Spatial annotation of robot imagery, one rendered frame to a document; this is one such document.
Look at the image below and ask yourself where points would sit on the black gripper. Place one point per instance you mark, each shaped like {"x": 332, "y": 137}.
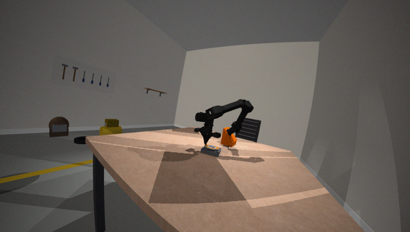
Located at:
{"x": 207, "y": 136}

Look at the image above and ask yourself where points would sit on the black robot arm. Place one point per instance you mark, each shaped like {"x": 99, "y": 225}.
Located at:
{"x": 218, "y": 111}

